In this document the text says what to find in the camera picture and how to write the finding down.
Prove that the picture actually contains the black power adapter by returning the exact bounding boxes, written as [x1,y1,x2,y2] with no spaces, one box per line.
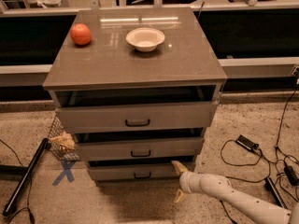
[284,165,299,186]
[235,135,259,151]

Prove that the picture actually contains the black floor cable left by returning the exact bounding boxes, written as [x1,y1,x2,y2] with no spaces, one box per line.
[0,139,36,224]

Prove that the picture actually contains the black floor cable right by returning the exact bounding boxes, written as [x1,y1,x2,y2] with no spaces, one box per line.
[215,89,299,224]

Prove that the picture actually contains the white bowl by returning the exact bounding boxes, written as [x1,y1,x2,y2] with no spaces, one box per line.
[126,27,165,52]

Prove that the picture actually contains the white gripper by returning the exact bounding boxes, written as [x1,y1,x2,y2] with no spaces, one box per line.
[172,161,200,203]

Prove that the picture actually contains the grey drawer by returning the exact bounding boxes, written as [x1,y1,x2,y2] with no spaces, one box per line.
[56,102,218,134]
[75,137,204,161]
[88,163,178,182]

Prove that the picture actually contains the black bar left floor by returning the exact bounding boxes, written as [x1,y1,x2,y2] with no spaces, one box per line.
[2,138,50,217]

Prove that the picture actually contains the grey bottom drawer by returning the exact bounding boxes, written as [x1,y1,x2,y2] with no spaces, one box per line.
[88,163,178,182]

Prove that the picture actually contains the blue tape cross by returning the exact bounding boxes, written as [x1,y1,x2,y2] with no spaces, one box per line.
[52,160,76,186]

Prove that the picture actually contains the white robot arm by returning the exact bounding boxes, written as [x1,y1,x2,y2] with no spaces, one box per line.
[172,161,299,224]

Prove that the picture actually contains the orange fruit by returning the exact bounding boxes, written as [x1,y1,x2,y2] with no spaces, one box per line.
[70,23,92,46]

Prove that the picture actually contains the grey top drawer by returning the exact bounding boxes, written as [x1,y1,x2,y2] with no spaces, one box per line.
[56,102,218,134]

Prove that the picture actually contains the black bar floor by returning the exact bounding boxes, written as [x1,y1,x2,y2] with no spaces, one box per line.
[2,138,50,217]
[264,177,287,208]

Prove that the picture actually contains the crumpled paper piece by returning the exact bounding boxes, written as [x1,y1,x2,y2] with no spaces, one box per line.
[50,132,75,150]

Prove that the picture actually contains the grey middle drawer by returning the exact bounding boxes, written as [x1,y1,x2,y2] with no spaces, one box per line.
[75,137,204,161]

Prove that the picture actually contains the black bar right floor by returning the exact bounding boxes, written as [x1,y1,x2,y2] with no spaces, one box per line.
[264,177,287,208]

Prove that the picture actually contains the grey drawer cabinet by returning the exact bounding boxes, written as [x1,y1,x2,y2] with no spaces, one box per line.
[43,8,226,171]

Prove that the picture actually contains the black wire mesh basket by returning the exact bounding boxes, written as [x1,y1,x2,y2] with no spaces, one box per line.
[48,117,79,161]

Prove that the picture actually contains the black floor cable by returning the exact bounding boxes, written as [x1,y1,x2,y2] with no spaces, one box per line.
[215,89,299,224]
[0,139,36,224]

